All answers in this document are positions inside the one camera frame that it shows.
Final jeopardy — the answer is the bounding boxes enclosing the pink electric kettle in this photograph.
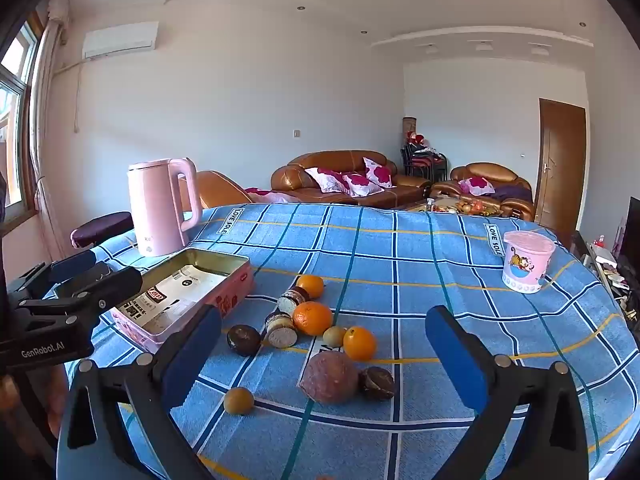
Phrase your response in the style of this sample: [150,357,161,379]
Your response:
[126,157,202,257]

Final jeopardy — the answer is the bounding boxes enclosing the orange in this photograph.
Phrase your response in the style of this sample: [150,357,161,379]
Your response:
[296,274,326,300]
[343,326,377,362]
[292,301,334,337]

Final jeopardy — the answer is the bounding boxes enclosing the white pillow magenta flowers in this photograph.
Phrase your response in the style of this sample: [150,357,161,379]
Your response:
[341,172,383,197]
[458,177,496,196]
[362,157,396,189]
[304,166,348,193]

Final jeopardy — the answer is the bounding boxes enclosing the black television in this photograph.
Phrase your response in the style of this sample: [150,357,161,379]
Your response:
[617,197,640,286]

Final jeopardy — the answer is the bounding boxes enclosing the stacked black chairs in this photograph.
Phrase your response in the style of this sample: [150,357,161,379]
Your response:
[400,142,447,183]

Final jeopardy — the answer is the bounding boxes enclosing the brown leather chaise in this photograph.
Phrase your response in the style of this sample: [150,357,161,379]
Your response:
[180,170,253,211]

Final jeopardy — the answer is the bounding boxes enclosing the pink cartoon cup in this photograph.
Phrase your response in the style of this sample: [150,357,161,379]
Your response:
[501,230,557,294]

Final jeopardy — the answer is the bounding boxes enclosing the pink tin box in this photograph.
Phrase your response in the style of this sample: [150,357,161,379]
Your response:
[54,247,253,354]

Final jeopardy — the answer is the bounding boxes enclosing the cluttered low cabinet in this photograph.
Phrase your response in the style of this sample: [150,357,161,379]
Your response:
[572,230,640,333]

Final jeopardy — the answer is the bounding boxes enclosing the pale pink curtain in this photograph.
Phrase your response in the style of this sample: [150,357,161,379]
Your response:
[27,10,68,261]

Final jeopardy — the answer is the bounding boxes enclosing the purple cushioned stool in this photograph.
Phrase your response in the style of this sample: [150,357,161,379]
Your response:
[70,212,135,249]

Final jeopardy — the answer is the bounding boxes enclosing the white air conditioner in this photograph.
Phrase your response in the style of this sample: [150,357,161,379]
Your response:
[81,21,159,59]

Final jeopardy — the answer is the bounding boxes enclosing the cluttered coffee table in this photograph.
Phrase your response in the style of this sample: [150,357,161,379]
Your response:
[400,195,506,218]

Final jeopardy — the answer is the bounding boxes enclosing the blue plaid tablecloth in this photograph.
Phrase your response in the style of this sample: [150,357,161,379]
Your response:
[56,202,633,480]

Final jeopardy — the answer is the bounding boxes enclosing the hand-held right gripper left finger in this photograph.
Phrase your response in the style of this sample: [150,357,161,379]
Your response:
[56,304,224,480]

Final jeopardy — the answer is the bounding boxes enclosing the brown wooden door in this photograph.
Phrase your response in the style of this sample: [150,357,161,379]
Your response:
[534,98,587,248]

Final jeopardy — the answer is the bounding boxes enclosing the brown leather sofa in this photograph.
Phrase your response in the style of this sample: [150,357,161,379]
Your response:
[270,149,432,207]

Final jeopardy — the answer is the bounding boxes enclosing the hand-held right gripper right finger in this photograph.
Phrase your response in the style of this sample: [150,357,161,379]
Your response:
[425,304,589,480]

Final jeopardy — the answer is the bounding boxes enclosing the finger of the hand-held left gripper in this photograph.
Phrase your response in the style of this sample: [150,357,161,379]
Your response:
[7,249,99,292]
[15,266,145,325]

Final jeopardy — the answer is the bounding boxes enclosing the purple cloth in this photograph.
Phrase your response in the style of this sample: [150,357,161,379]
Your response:
[492,184,533,204]

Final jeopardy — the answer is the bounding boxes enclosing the pink floral cloth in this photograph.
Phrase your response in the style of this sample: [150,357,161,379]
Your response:
[244,187,301,204]

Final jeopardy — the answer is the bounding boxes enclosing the window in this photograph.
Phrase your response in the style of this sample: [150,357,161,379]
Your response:
[0,20,41,216]

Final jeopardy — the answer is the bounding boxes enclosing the brown leather armchair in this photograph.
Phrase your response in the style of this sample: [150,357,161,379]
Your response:
[430,162,535,221]

